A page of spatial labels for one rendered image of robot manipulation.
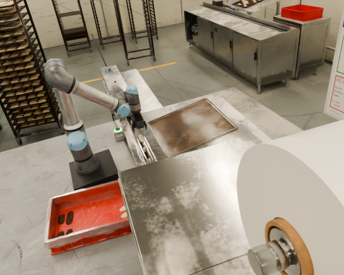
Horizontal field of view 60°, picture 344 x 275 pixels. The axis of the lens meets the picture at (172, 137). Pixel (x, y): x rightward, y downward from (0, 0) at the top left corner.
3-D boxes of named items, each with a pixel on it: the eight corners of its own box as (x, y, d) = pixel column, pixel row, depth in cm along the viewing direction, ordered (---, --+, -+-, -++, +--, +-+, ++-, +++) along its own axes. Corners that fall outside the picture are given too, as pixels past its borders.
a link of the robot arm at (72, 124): (70, 151, 186) (41, 67, 154) (68, 139, 197) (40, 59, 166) (90, 145, 189) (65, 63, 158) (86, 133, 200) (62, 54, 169)
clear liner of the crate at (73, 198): (53, 209, 170) (48, 196, 165) (137, 187, 178) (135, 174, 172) (48, 258, 142) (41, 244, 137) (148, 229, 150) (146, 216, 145)
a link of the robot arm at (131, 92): (122, 87, 189) (135, 83, 191) (125, 102, 195) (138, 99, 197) (125, 90, 183) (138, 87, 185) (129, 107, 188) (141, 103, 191)
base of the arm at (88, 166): (78, 178, 180) (73, 166, 175) (72, 165, 192) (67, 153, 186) (102, 167, 185) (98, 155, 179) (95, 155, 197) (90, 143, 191)
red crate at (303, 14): (280, 16, 475) (280, 7, 468) (298, 12, 484) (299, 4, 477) (303, 21, 434) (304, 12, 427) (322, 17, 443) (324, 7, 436)
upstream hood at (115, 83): (101, 73, 346) (99, 66, 342) (117, 70, 350) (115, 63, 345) (119, 121, 244) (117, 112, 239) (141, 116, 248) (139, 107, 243)
